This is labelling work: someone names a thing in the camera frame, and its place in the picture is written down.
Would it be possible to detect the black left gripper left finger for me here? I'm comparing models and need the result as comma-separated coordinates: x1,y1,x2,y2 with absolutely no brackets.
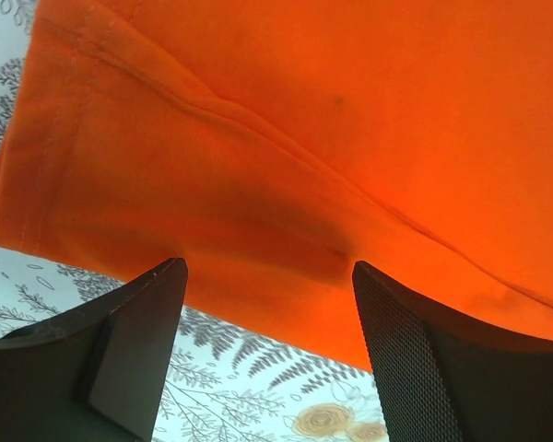
0,258,188,441

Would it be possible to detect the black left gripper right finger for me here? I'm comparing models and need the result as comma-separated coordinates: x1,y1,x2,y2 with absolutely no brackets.
352,262,553,442

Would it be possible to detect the orange t shirt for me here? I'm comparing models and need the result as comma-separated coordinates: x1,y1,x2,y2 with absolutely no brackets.
0,1,553,369

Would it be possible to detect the floral patterned table mat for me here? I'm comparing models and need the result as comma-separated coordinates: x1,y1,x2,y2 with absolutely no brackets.
0,1,387,441

